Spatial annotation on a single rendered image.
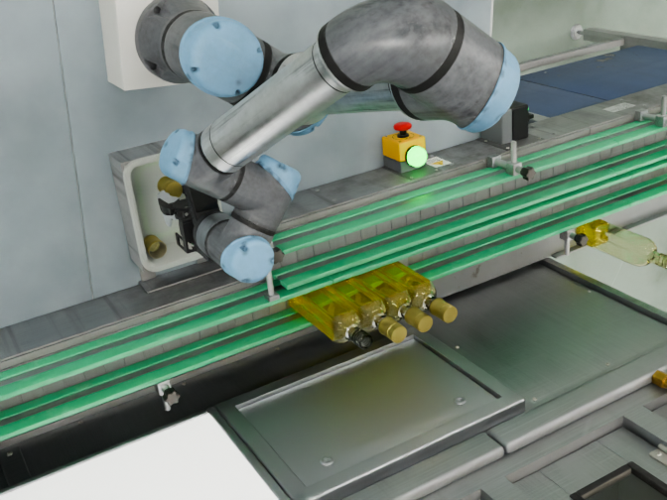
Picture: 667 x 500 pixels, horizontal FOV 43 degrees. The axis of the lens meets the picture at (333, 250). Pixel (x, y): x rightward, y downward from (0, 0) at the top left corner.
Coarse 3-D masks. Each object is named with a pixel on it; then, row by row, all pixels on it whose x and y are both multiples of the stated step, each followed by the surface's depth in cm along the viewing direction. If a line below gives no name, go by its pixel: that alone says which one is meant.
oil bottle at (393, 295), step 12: (360, 276) 171; (372, 276) 170; (384, 276) 170; (372, 288) 166; (384, 288) 165; (396, 288) 165; (384, 300) 162; (396, 300) 162; (408, 300) 163; (396, 312) 162
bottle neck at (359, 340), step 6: (354, 324) 157; (348, 330) 156; (354, 330) 155; (360, 330) 155; (348, 336) 156; (354, 336) 154; (360, 336) 153; (366, 336) 153; (354, 342) 155; (360, 342) 153; (366, 342) 155; (366, 348) 154
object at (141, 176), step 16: (144, 160) 153; (128, 176) 153; (144, 176) 162; (160, 176) 163; (128, 192) 154; (144, 192) 163; (144, 208) 164; (144, 224) 165; (160, 224) 167; (176, 224) 168; (176, 240) 169; (144, 256) 159; (176, 256) 164; (192, 256) 164
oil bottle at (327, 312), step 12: (324, 288) 168; (288, 300) 174; (300, 300) 168; (312, 300) 164; (324, 300) 164; (336, 300) 163; (300, 312) 170; (312, 312) 165; (324, 312) 160; (336, 312) 159; (348, 312) 159; (324, 324) 161; (336, 324) 157; (348, 324) 157; (360, 324) 159; (336, 336) 158
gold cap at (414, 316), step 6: (408, 312) 159; (414, 312) 158; (420, 312) 158; (408, 318) 159; (414, 318) 157; (420, 318) 156; (426, 318) 157; (414, 324) 157; (420, 324) 156; (426, 324) 157; (432, 324) 158; (420, 330) 157; (426, 330) 158
